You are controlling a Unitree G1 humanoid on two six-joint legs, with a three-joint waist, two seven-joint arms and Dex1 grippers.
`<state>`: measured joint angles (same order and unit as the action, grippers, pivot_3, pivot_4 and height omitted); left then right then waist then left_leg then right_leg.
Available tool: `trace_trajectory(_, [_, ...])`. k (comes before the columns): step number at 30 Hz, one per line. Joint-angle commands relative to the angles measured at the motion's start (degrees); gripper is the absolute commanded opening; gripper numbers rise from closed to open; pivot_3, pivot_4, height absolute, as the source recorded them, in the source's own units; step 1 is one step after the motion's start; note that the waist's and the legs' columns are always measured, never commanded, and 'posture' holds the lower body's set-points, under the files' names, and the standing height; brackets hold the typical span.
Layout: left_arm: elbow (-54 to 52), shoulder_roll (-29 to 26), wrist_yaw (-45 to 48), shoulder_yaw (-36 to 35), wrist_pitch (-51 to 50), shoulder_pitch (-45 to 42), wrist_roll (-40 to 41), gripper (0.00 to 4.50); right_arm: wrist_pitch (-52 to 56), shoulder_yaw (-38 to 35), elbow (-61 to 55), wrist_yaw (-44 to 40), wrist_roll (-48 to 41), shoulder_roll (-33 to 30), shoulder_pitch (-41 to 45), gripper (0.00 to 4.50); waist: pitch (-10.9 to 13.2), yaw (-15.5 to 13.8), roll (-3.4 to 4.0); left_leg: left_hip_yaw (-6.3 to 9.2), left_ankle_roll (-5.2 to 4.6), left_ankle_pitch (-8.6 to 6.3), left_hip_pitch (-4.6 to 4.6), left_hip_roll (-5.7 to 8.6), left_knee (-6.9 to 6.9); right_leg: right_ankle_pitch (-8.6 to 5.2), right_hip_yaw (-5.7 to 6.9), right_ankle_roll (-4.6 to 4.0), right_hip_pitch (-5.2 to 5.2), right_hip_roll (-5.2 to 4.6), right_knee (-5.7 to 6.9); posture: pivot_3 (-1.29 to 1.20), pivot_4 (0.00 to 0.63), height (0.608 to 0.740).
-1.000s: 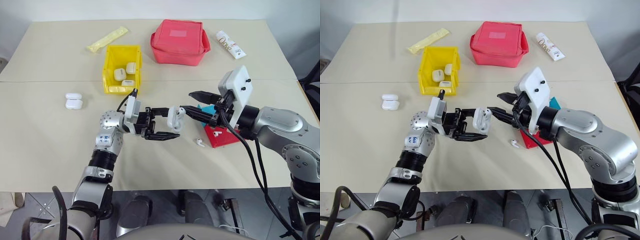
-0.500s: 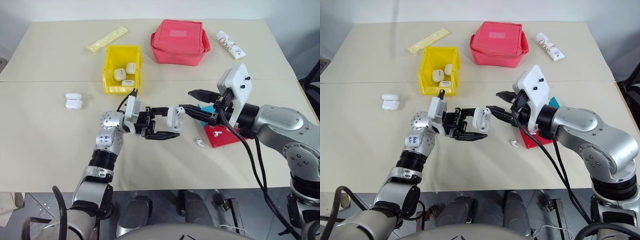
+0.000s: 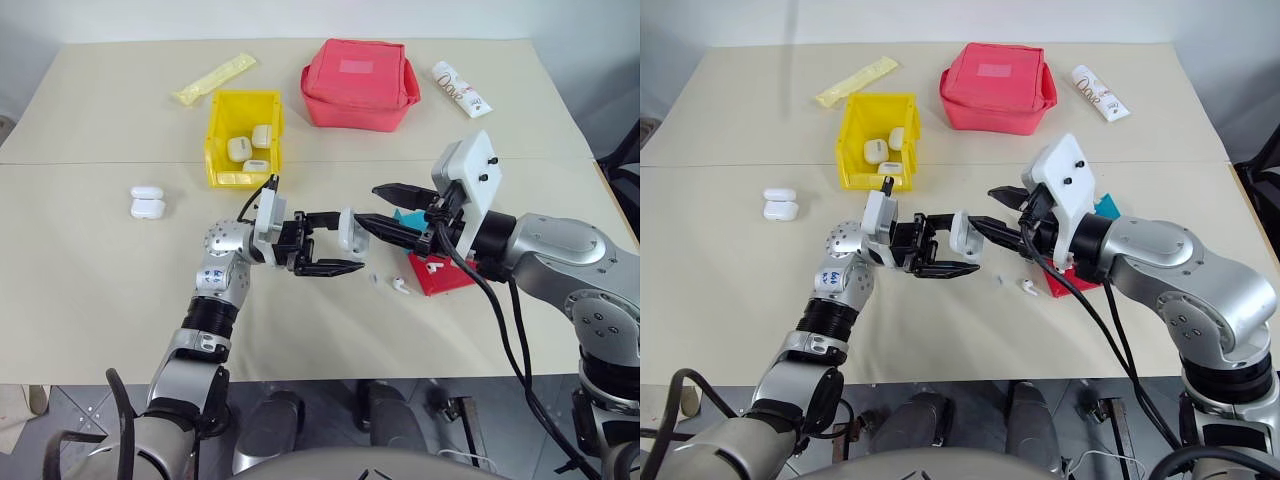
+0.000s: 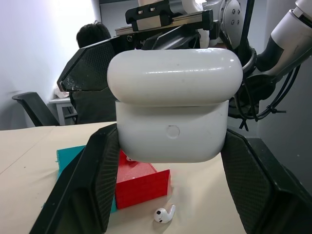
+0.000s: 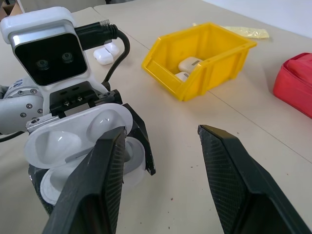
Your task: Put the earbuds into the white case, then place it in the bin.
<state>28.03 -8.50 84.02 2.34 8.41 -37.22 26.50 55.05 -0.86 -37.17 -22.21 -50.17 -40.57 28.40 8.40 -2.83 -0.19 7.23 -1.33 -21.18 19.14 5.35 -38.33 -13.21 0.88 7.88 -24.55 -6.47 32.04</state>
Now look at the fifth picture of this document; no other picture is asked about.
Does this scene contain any yellow plastic packet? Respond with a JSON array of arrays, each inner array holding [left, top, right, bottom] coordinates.
[[192, 22, 270, 39]]

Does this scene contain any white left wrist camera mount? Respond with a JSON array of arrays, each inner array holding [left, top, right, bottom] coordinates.
[[0, 6, 109, 98]]

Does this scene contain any red fabric pouch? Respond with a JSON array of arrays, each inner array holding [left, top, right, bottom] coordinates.
[[272, 52, 312, 119]]

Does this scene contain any white closed charging case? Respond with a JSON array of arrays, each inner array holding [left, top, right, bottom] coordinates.
[[177, 56, 204, 73], [175, 71, 194, 82]]

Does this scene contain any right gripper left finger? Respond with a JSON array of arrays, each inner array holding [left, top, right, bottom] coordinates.
[[41, 125, 128, 234]]

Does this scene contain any yellow plastic bin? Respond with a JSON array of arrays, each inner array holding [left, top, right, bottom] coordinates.
[[141, 21, 258, 102]]

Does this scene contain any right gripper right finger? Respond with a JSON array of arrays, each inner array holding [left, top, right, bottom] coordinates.
[[197, 124, 312, 234]]

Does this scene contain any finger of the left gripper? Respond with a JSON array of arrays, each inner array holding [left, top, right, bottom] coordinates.
[[28, 163, 61, 216], [122, 103, 157, 176]]

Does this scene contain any white charging case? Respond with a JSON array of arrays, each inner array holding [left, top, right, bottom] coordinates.
[[175, 71, 194, 82], [93, 43, 121, 66], [177, 56, 204, 73], [23, 102, 147, 206]]

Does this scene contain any brown cardboard box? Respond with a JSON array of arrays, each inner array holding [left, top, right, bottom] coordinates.
[[1, 0, 25, 17]]

